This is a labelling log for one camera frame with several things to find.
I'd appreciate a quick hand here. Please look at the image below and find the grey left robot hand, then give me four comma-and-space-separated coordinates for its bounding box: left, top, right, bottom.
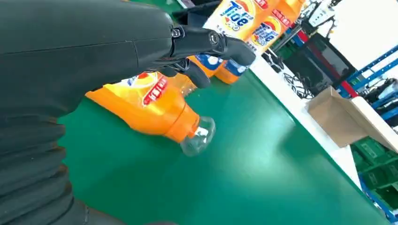
0, 0, 257, 225

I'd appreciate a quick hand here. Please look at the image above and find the orange detergent bottle clear cap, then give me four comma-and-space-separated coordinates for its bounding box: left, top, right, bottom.
85, 72, 216, 157

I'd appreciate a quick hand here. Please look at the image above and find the black device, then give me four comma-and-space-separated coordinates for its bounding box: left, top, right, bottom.
172, 0, 222, 29

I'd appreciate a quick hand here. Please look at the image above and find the ribbed grey left arm sleeve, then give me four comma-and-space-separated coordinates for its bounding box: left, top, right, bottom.
0, 116, 77, 225

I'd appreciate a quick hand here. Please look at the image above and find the green table mat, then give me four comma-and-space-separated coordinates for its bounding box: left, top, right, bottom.
57, 0, 389, 225

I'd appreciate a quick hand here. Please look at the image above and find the black monitor screen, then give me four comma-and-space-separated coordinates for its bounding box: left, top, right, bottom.
284, 32, 357, 97

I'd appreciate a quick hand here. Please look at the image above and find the white electronic device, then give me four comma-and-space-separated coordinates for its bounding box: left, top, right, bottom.
306, 0, 338, 29

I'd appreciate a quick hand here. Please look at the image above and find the brown cardboard box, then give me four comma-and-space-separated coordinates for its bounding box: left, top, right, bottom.
307, 86, 398, 153

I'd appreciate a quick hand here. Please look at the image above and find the red metal bar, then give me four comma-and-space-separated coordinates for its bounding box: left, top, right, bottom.
297, 30, 359, 99

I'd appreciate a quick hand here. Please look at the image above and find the blue metal shelf rack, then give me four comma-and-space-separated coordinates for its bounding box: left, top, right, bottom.
337, 45, 398, 224

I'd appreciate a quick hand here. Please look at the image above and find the green plastic crate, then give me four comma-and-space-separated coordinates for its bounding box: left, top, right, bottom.
351, 136, 398, 212

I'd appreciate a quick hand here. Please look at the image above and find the black cable tangle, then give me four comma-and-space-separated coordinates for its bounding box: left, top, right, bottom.
262, 49, 315, 100

